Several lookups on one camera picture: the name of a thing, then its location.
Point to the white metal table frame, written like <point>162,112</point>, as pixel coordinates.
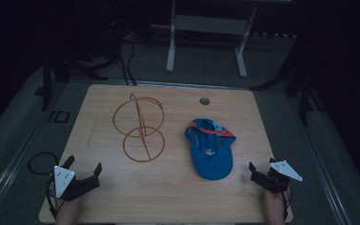
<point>208,26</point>

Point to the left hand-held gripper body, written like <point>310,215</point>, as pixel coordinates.
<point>63,180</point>

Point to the black tripod stand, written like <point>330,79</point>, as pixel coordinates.
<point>51,75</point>
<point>303,89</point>

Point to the blue cap with orange trim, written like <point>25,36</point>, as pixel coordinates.
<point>211,149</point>

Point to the person's left hand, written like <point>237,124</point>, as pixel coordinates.
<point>68,210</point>

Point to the black rectangular floor bracket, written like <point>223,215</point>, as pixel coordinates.
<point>59,116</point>

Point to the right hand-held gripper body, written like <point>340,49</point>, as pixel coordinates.
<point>282,175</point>

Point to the person's right hand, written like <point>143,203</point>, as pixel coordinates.
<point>275,206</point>

